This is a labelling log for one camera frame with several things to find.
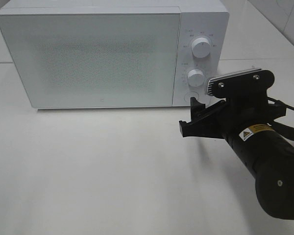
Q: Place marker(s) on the white microwave oven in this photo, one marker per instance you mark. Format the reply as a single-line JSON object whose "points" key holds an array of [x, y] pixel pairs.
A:
{"points": [[198, 18]]}

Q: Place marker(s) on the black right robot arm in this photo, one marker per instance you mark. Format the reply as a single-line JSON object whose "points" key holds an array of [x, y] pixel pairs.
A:
{"points": [[269, 157]]}

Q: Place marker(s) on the white microwave knob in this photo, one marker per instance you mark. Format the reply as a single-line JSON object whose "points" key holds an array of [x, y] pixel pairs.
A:
{"points": [[201, 47], [195, 78]]}

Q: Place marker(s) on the upper white microwave knob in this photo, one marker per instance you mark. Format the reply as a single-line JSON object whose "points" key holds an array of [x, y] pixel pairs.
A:
{"points": [[201, 47]]}

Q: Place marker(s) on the white microwave door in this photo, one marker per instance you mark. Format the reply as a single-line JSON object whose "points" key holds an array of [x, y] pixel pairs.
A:
{"points": [[90, 61]]}

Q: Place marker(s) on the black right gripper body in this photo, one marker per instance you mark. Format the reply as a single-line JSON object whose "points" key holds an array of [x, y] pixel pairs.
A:
{"points": [[245, 116]]}

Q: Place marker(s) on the lower white microwave knob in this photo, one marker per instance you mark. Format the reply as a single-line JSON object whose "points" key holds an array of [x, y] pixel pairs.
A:
{"points": [[195, 78]]}

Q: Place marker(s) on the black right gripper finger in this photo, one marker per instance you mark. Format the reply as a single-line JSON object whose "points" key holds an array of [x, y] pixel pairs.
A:
{"points": [[199, 110], [197, 127]]}

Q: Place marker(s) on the round white door button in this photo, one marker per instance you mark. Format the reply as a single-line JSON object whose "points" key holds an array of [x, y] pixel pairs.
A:
{"points": [[189, 95]]}

